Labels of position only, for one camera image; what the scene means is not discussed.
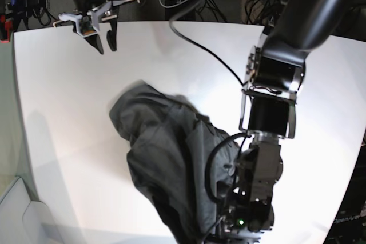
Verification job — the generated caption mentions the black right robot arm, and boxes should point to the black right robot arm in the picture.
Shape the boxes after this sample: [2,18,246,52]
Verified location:
[53,0,118,54]

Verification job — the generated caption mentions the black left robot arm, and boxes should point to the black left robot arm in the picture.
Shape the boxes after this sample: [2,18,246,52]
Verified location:
[202,0,353,243]

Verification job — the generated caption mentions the dark grey t-shirt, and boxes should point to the dark grey t-shirt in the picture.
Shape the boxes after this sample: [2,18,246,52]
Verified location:
[109,82,228,243]

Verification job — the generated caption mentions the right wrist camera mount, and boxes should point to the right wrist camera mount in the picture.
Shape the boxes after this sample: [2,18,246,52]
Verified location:
[53,0,140,38]

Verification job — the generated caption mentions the red clamp tool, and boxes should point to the red clamp tool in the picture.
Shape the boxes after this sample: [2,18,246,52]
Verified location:
[1,14,13,43]

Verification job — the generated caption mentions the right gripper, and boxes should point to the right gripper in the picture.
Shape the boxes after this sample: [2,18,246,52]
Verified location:
[73,0,118,54]

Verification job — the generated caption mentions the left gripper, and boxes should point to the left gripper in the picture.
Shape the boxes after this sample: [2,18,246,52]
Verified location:
[217,135,283,238]

